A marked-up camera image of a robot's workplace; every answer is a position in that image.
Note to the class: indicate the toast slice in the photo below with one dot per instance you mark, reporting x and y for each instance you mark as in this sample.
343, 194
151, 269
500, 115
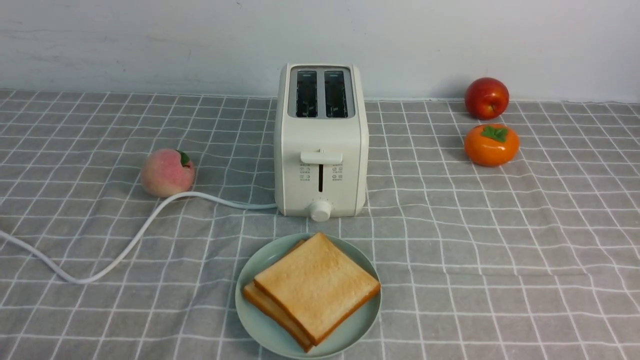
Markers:
275, 312
318, 285

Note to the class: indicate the cream white toaster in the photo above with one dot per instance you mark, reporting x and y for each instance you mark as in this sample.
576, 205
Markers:
321, 142

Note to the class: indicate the pink peach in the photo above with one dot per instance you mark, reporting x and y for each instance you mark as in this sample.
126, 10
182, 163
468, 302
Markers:
167, 172

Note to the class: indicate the light green round plate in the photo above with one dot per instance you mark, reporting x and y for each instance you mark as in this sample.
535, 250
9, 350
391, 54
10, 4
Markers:
348, 333

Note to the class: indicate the orange persimmon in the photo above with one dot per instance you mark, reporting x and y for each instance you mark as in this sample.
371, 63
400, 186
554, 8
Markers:
491, 145

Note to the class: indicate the red apple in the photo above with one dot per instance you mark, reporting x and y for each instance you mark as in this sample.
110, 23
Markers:
486, 98

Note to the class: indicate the grey checkered tablecloth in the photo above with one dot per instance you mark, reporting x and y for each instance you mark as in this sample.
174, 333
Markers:
535, 260

